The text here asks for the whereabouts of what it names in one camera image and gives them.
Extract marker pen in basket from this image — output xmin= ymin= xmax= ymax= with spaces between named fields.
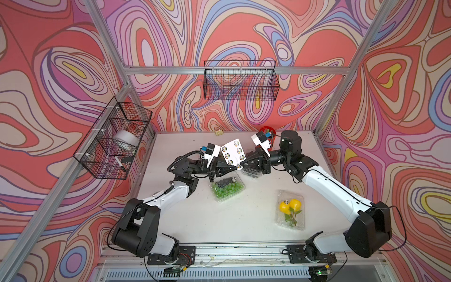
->
xmin=115 ymin=156 xmax=125 ymax=169

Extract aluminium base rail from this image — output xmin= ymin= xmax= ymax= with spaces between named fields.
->
xmin=89 ymin=242 xmax=397 ymax=282

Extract red pen cup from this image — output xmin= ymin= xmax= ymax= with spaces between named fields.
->
xmin=259 ymin=126 xmax=276 ymax=139

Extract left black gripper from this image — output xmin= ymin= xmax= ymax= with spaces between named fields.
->
xmin=190 ymin=162 xmax=235 ymax=188

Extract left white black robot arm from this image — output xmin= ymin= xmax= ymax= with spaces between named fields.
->
xmin=107 ymin=150 xmax=237 ymax=262

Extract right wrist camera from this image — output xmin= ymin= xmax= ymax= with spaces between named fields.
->
xmin=251 ymin=131 xmax=274 ymax=157

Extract black wire basket back wall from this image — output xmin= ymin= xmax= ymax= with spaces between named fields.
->
xmin=203 ymin=59 xmax=280 ymax=101

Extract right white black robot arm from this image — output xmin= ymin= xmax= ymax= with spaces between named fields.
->
xmin=241 ymin=130 xmax=392 ymax=262

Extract clear box dark purple grapes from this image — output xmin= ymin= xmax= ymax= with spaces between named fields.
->
xmin=242 ymin=168 xmax=263 ymax=179

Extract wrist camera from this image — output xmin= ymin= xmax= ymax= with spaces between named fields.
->
xmin=201 ymin=143 xmax=221 ymax=168
xmin=251 ymin=131 xmax=274 ymax=157

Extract black wire basket left wall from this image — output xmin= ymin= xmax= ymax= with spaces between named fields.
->
xmin=74 ymin=98 xmax=153 ymax=180

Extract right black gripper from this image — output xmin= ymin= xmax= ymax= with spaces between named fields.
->
xmin=240 ymin=147 xmax=290 ymax=175

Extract clear box yellow fruit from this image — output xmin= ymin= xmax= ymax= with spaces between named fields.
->
xmin=275 ymin=190 xmax=305 ymax=230

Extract clear box black green grapes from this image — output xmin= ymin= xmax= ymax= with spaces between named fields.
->
xmin=210 ymin=172 xmax=245 ymax=202

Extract white fruit sticker sheet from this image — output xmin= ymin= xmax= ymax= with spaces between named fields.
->
xmin=221 ymin=139 xmax=246 ymax=170

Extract black wire basket wall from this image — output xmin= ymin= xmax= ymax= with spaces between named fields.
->
xmin=74 ymin=98 xmax=153 ymax=180
xmin=203 ymin=59 xmax=280 ymax=101

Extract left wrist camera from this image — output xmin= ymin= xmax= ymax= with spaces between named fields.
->
xmin=201 ymin=143 xmax=221 ymax=168

